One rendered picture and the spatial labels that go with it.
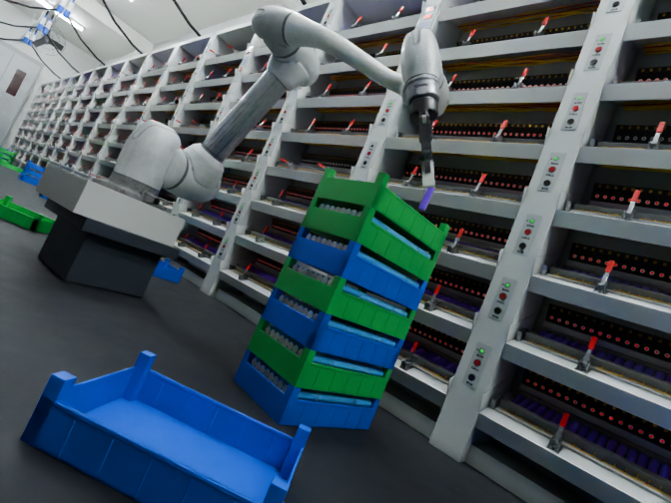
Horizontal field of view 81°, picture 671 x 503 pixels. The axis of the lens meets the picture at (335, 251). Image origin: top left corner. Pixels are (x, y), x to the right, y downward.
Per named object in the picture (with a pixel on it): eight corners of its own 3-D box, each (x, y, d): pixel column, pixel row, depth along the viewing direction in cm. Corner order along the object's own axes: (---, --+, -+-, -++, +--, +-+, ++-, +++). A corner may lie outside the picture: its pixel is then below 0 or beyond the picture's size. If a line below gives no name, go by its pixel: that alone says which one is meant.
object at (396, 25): (418, 25, 169) (424, -10, 167) (325, 43, 211) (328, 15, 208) (442, 40, 184) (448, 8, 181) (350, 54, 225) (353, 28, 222)
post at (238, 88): (155, 260, 245) (270, 15, 259) (150, 256, 252) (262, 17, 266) (184, 269, 260) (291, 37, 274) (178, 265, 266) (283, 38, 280)
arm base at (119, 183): (130, 197, 120) (138, 181, 120) (89, 180, 129) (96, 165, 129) (175, 216, 136) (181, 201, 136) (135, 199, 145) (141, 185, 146)
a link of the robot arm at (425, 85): (402, 77, 102) (404, 98, 101) (438, 71, 100) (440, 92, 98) (405, 97, 110) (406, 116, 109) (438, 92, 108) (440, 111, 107)
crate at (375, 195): (370, 207, 81) (385, 172, 82) (313, 196, 96) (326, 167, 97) (439, 254, 102) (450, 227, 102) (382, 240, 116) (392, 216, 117)
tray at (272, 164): (348, 189, 163) (351, 166, 161) (266, 174, 204) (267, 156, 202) (378, 192, 177) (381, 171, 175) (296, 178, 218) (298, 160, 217)
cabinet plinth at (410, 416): (464, 461, 105) (471, 443, 106) (156, 258, 255) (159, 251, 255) (483, 457, 117) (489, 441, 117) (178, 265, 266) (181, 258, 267)
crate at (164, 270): (118, 265, 174) (126, 249, 175) (105, 254, 188) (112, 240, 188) (179, 283, 196) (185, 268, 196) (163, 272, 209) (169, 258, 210)
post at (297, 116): (208, 294, 198) (344, -8, 212) (199, 289, 204) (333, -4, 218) (239, 303, 212) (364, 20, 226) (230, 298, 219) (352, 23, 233)
